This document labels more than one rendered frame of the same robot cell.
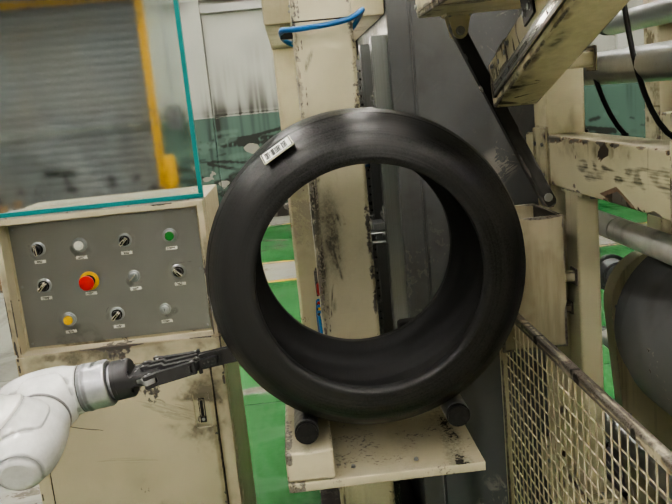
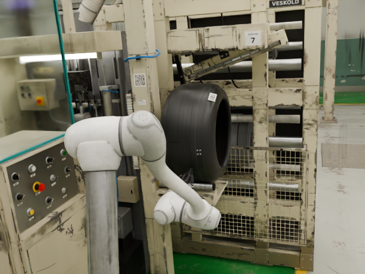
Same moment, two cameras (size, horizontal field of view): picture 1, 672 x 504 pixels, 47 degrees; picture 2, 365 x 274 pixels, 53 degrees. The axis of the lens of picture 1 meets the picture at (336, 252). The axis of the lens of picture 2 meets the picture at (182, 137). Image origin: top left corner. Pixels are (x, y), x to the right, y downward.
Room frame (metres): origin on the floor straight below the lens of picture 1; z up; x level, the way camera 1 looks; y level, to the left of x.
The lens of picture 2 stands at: (0.72, 1.93, 1.73)
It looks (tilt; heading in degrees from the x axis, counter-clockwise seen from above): 15 degrees down; 293
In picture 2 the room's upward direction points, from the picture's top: 4 degrees counter-clockwise
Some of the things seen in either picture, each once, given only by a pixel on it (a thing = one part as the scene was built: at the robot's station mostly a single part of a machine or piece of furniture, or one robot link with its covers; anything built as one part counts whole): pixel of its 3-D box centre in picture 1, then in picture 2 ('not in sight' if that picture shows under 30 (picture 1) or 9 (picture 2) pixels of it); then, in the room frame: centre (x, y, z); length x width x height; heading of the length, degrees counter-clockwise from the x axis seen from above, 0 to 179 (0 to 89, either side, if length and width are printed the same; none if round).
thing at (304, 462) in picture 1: (308, 426); (186, 194); (1.50, 0.09, 0.83); 0.36 x 0.09 x 0.06; 2
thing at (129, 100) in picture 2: not in sight; (134, 131); (1.84, 0.02, 1.19); 0.05 x 0.04 x 0.48; 92
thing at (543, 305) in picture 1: (519, 275); not in sight; (1.74, -0.42, 1.05); 0.20 x 0.15 x 0.30; 2
